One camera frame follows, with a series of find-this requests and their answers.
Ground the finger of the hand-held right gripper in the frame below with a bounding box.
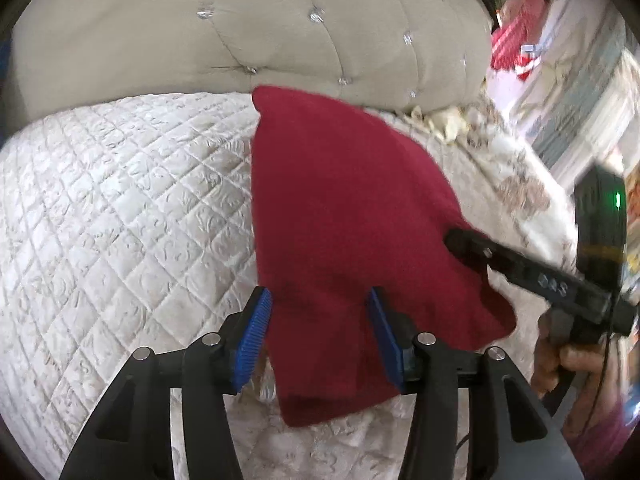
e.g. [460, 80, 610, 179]
[444, 227, 611, 325]

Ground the person's right forearm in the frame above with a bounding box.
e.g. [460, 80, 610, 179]
[560, 360, 640, 480]

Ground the black cable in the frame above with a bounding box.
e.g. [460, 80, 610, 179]
[582, 285, 618, 441]

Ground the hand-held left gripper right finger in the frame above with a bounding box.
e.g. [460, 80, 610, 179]
[367, 287, 586, 480]

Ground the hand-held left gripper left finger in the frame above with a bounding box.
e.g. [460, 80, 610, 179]
[59, 286, 273, 480]

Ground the white quilted bedspread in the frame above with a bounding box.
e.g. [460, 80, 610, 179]
[0, 91, 416, 480]

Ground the red hanging cloth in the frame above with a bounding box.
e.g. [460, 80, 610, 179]
[490, 0, 556, 83]

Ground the beige tufted headboard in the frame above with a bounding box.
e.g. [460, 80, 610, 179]
[10, 0, 493, 123]

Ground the person's right hand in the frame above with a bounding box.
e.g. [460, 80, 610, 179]
[531, 310, 608, 401]

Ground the dark red garment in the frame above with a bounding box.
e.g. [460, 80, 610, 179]
[250, 85, 517, 428]

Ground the floral bed sheet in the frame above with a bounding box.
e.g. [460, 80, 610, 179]
[390, 102, 583, 281]

